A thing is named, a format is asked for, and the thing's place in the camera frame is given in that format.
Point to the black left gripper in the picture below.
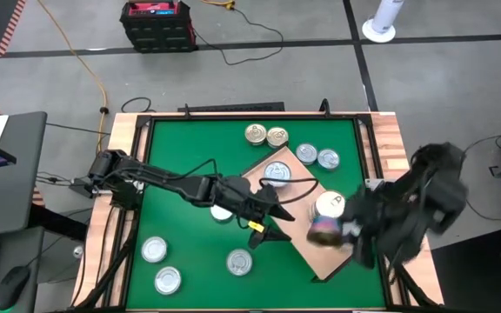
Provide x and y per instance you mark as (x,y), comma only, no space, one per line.
(257,204)

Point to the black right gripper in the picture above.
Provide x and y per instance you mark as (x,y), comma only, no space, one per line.
(370,221)

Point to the gold-lid blue salmon can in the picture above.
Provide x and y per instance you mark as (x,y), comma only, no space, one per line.
(255,134)
(277,136)
(329,203)

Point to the white-lid seafood can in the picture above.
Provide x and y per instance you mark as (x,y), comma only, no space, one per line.
(220,215)

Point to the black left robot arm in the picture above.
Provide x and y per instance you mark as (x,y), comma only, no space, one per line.
(168,180)

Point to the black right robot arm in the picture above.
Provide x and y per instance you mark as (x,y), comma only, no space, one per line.
(433,191)

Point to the silver-lid teal seafood can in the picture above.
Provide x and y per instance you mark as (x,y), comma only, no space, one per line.
(329,159)

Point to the silver-lid blue-white seafood can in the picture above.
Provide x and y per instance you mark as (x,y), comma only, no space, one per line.
(306,153)

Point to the yellow gripper tag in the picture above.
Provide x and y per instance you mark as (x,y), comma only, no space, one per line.
(255,226)

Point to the wooden board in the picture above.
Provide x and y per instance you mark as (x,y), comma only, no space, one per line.
(320,258)

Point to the green table mat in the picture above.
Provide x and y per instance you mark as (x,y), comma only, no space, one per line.
(276,295)

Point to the long black bar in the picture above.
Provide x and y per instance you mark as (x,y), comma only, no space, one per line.
(233,107)

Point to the black table clamp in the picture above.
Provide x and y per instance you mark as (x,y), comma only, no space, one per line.
(186,111)
(325,108)

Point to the black floor mat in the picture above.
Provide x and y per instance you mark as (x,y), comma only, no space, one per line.
(481,278)

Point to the small grey round object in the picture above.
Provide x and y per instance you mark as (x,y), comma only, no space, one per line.
(78,251)

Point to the white pole with round base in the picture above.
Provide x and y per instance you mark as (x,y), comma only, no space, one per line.
(378,30)

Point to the black crate with red top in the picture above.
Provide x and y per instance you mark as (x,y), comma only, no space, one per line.
(159,30)

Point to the grey desk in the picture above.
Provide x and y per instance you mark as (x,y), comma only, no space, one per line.
(15,195)

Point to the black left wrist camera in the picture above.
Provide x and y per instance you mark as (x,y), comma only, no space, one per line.
(235,187)

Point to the black table frame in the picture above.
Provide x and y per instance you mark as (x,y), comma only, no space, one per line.
(255,116)

